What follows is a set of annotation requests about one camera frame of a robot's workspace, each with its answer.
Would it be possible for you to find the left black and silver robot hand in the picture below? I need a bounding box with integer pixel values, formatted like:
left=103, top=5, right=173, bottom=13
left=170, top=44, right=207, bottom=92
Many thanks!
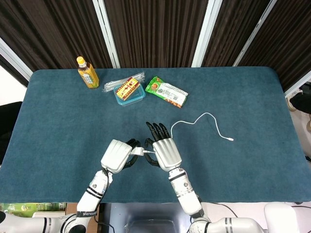
left=101, top=138, right=141, bottom=174

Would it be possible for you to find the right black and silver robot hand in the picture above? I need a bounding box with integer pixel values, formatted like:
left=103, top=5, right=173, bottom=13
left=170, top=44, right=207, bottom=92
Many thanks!
left=144, top=121, right=183, bottom=172

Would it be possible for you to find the white charging cable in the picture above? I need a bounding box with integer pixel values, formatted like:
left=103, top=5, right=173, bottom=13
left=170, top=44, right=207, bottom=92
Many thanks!
left=142, top=112, right=234, bottom=154

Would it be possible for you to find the blue table cloth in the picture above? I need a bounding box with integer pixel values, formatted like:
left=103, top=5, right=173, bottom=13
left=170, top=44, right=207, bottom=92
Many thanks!
left=0, top=67, right=311, bottom=204

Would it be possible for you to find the green snack bag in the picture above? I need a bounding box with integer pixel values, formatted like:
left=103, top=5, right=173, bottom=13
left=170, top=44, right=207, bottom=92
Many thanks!
left=145, top=76, right=189, bottom=109

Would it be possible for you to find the grey bin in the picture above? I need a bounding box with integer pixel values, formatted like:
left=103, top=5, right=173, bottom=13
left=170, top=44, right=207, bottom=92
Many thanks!
left=98, top=202, right=207, bottom=233

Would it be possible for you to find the clear blue-rimmed container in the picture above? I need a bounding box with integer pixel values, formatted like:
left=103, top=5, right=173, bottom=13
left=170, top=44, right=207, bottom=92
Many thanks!
left=113, top=83, right=146, bottom=107

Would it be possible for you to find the red and yellow box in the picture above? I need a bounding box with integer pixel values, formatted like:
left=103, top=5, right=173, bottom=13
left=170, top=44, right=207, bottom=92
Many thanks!
left=115, top=77, right=140, bottom=101

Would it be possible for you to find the clear plastic cutlery packet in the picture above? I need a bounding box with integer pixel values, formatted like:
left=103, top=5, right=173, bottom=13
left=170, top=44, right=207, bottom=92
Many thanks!
left=102, top=71, right=146, bottom=93

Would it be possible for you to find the yellow tea bottle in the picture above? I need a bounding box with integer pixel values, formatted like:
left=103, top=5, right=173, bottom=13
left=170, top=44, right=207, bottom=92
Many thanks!
left=76, top=56, right=100, bottom=89

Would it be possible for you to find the white box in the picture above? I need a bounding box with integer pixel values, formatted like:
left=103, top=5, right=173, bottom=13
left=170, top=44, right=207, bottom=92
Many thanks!
left=31, top=211, right=66, bottom=218

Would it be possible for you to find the green printed carton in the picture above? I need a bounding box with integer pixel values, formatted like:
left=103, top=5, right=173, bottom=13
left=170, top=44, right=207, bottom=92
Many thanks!
left=0, top=202, right=68, bottom=218

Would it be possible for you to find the black chair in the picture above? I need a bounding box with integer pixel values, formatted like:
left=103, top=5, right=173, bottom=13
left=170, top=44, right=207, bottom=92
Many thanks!
left=0, top=101, right=22, bottom=164

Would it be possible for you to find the dark brown partition panel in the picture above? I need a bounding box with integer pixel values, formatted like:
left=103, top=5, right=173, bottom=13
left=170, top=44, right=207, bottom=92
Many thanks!
left=237, top=0, right=311, bottom=92
left=0, top=0, right=114, bottom=85
left=103, top=0, right=209, bottom=68
left=201, top=0, right=272, bottom=67

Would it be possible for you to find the black round object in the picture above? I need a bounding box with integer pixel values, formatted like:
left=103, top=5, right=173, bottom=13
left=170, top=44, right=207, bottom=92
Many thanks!
left=290, top=93, right=311, bottom=115

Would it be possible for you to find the black floor cable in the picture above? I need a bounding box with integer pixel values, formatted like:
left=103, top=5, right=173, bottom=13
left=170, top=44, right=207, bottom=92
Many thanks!
left=213, top=202, right=239, bottom=218

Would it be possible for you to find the white partition post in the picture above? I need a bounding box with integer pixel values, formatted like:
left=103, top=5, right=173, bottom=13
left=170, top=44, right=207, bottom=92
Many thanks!
left=0, top=37, right=34, bottom=81
left=191, top=0, right=223, bottom=68
left=232, top=0, right=278, bottom=67
left=92, top=0, right=121, bottom=69
left=284, top=70, right=311, bottom=98

